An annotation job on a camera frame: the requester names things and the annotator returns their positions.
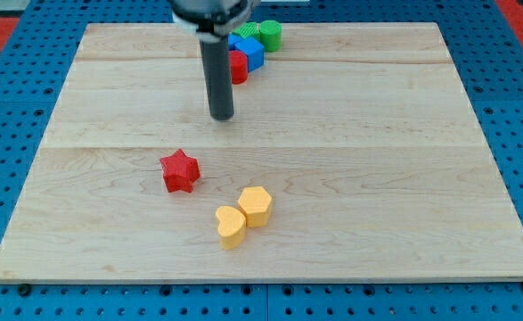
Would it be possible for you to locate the grey robot arm flange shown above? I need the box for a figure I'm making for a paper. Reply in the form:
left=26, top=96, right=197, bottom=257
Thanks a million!
left=168, top=0, right=261, bottom=37

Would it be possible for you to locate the red star block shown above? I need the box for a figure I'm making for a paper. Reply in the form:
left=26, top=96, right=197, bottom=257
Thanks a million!
left=159, top=149, right=200, bottom=193

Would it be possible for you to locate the green star block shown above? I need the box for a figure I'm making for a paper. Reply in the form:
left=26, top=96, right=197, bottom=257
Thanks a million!
left=233, top=22, right=260, bottom=41

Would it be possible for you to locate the yellow hexagon block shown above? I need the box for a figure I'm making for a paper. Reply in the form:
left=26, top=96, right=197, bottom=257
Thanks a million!
left=238, top=186, right=273, bottom=227

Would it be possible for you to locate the yellow heart block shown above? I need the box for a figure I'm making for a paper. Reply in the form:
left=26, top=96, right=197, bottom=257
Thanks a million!
left=216, top=206, right=247, bottom=250

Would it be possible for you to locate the red cylinder block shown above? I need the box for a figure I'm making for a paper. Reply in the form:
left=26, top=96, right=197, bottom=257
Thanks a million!
left=229, top=50, right=249, bottom=85

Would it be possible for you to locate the blue cube block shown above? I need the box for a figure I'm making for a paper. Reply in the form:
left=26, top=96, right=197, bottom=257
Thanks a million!
left=234, top=37, right=265, bottom=72

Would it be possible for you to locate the light wooden board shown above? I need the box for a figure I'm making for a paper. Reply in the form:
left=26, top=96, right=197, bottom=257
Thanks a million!
left=0, top=23, right=523, bottom=284

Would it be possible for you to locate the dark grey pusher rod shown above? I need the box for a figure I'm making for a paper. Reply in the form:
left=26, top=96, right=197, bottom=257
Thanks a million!
left=200, top=36, right=234, bottom=121

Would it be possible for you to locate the small blue block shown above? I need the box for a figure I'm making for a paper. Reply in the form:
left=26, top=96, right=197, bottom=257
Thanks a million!
left=228, top=34, right=243, bottom=51

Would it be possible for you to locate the green cylinder block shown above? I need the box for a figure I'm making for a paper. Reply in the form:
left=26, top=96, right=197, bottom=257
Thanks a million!
left=258, top=21, right=282, bottom=53

